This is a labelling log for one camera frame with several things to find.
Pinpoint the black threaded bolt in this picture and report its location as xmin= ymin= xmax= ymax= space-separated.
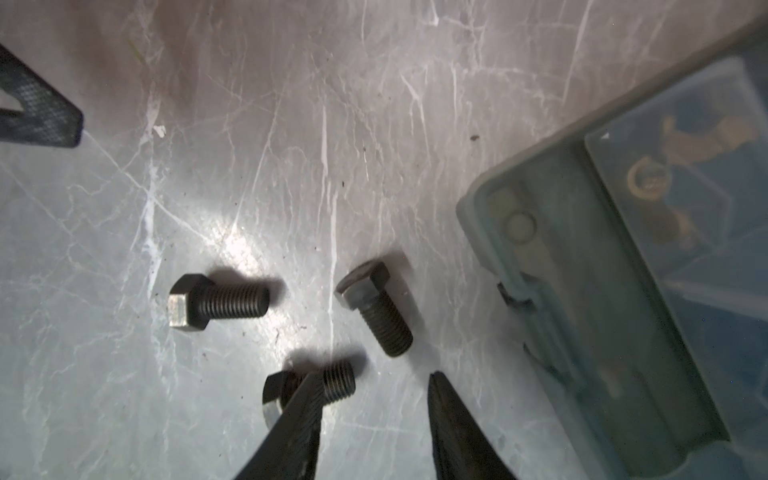
xmin=167 ymin=274 xmax=271 ymax=332

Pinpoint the large black hex bolt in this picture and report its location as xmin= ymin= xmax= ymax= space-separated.
xmin=335 ymin=260 xmax=413 ymax=358

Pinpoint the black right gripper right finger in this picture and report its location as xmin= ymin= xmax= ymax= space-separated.
xmin=428 ymin=371 xmax=516 ymax=480

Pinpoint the clear grey compartment organizer box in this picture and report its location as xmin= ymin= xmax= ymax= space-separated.
xmin=456 ymin=18 xmax=767 ymax=479

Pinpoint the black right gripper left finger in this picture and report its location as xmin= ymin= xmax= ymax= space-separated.
xmin=236 ymin=385 xmax=324 ymax=479

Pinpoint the brass wing nut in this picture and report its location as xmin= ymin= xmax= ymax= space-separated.
xmin=661 ymin=115 xmax=760 ymax=166
xmin=626 ymin=156 xmax=697 ymax=250

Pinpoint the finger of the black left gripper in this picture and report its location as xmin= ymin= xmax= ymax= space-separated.
xmin=1 ymin=46 xmax=84 ymax=148

